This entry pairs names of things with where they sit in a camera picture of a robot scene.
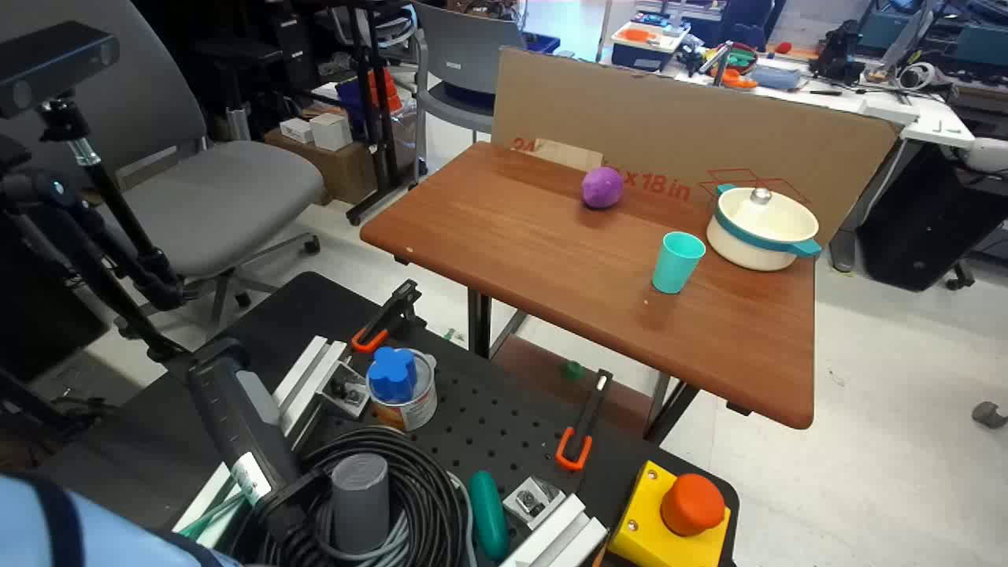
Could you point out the purple ball object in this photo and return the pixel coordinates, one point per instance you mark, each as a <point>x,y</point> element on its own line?
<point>604,187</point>

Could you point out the black orange clamp left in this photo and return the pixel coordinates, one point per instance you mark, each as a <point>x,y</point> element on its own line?
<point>398,307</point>

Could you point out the black orange clamp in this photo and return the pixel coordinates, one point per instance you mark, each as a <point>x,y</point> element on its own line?
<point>579,439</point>
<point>398,307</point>

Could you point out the blue cap white container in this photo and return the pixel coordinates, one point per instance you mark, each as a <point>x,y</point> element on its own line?
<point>400,387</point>

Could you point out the teal plastic cup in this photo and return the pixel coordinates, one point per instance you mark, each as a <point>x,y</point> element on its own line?
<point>680,258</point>

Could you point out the brown cardboard board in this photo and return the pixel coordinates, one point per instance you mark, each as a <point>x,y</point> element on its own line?
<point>676,140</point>

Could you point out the black orange clamp right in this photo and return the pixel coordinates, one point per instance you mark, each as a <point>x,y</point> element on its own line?
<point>579,439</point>

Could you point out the cardboard box on floor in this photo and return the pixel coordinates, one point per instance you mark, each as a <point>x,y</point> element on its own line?
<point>324,138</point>

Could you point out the grey chair in background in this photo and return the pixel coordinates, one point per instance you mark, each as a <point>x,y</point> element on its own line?
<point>457,63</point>

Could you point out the grey cylinder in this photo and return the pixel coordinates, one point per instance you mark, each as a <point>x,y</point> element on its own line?
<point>362,502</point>

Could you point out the white pot with teal rim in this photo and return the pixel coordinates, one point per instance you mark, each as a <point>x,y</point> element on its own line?
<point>765,232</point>

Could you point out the yellow box red emergency button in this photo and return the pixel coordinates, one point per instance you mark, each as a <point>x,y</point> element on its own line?
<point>671,522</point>

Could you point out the grey office chair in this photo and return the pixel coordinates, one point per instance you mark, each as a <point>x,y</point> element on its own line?
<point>210,208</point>

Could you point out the white background desk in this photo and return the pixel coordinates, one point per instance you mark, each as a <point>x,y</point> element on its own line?
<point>922,118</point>

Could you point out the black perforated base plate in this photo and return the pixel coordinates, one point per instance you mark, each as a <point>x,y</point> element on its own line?
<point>151,458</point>

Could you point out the teal handled tool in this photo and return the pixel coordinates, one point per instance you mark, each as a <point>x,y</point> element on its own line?
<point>491,515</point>

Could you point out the black camera on tripod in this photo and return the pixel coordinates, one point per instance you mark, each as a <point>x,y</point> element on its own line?
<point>38,73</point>

